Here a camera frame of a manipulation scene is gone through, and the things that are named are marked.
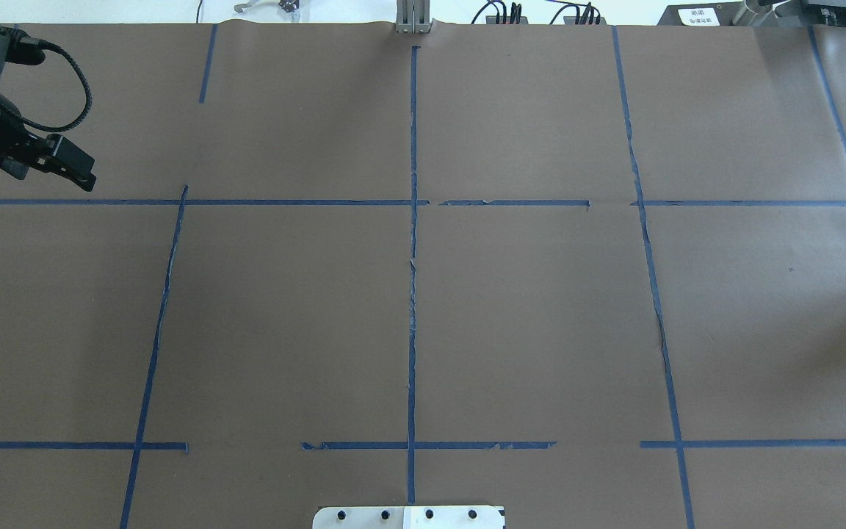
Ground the brown paper table mat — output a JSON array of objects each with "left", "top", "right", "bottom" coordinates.
[{"left": 0, "top": 21, "right": 846, "bottom": 528}]

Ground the aluminium frame post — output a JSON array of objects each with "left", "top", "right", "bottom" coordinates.
[{"left": 395, "top": 0, "right": 433, "bottom": 35}]

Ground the left black power strip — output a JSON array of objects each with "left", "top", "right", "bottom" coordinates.
[{"left": 484, "top": 13, "right": 529, "bottom": 26}]

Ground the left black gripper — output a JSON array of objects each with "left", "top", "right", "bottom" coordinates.
[{"left": 0, "top": 93, "right": 97, "bottom": 193}]

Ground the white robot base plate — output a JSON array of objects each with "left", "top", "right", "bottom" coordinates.
[{"left": 312, "top": 505, "right": 507, "bottom": 528}]

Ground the right black power strip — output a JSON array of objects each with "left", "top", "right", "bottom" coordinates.
[{"left": 562, "top": 12, "right": 607, "bottom": 26}]

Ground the dark box with label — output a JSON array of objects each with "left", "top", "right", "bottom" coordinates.
[{"left": 656, "top": 1, "right": 743, "bottom": 27}]

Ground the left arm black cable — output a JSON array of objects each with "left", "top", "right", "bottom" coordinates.
[{"left": 0, "top": 37, "right": 93, "bottom": 134}]

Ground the black power strip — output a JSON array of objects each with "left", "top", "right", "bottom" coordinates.
[
  {"left": 484, "top": 13, "right": 529, "bottom": 26},
  {"left": 562, "top": 12, "right": 607, "bottom": 26}
]

